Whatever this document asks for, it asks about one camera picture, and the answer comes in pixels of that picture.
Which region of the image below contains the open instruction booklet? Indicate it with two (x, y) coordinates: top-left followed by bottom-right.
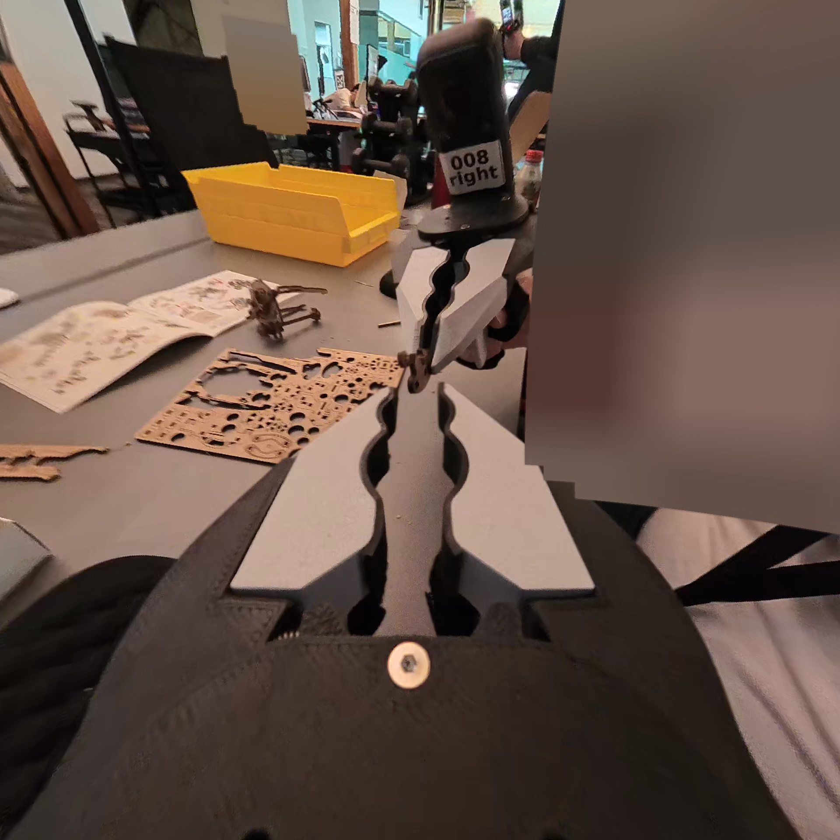
(0, 269), (309, 416)

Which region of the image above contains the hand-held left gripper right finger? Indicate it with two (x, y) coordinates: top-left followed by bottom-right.
(438, 384), (597, 601)

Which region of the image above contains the yellow plastic bin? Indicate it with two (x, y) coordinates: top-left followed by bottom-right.
(182, 161), (403, 269)

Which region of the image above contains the partly built wooden model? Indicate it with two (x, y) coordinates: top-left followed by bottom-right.
(233, 279), (328, 342)

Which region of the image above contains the red-capped plastic bottle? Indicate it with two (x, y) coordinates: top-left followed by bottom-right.
(515, 150), (546, 212)

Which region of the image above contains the black dumbbell rack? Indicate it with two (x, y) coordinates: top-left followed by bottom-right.
(351, 73), (435, 206)

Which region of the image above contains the flat grey board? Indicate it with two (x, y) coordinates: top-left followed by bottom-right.
(0, 518), (53, 606)

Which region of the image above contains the person's torso in white shirt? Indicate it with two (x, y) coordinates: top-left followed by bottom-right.
(635, 505), (840, 840)

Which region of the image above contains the long wooden sheet scrap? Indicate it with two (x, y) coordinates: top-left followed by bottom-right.
(0, 444), (109, 462)

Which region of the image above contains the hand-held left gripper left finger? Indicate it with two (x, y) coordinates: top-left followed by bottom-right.
(230, 387), (399, 601)

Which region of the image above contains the black metal cart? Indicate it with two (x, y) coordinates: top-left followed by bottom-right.
(63, 98), (168, 223)

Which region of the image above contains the person's right hand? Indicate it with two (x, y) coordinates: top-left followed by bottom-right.
(491, 272), (534, 330)

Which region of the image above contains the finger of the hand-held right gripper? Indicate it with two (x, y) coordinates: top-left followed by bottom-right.
(395, 248), (455, 361)
(428, 238), (517, 376)

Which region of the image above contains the laser-cut wooden parts sheet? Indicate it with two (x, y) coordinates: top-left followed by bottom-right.
(134, 348), (408, 466)

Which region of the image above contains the black strap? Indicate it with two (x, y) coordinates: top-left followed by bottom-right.
(675, 525), (833, 608)

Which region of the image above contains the small wooden model part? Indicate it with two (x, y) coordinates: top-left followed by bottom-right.
(397, 351), (433, 395)

